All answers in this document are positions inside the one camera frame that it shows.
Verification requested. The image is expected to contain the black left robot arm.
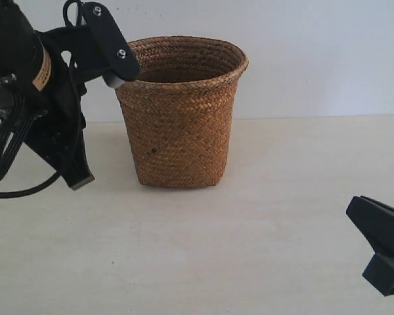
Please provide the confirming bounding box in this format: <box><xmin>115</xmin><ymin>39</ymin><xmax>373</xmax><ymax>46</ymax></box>
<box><xmin>0</xmin><ymin>1</ymin><xmax>140</xmax><ymax>199</ymax></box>

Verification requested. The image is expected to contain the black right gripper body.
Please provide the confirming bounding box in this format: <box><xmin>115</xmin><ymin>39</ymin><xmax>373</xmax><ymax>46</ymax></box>
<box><xmin>362</xmin><ymin>254</ymin><xmax>394</xmax><ymax>297</ymax></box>

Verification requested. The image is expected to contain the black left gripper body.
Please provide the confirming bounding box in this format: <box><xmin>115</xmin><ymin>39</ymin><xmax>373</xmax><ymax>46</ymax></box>
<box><xmin>35</xmin><ymin>1</ymin><xmax>141</xmax><ymax>109</ymax></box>

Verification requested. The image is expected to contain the brown woven straw basket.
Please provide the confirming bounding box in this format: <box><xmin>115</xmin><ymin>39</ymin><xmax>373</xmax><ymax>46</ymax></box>
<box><xmin>116</xmin><ymin>35</ymin><xmax>249</xmax><ymax>189</ymax></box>

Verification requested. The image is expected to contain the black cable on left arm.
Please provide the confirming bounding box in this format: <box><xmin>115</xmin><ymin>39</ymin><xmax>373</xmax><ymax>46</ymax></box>
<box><xmin>0</xmin><ymin>49</ymin><xmax>86</xmax><ymax>200</ymax></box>

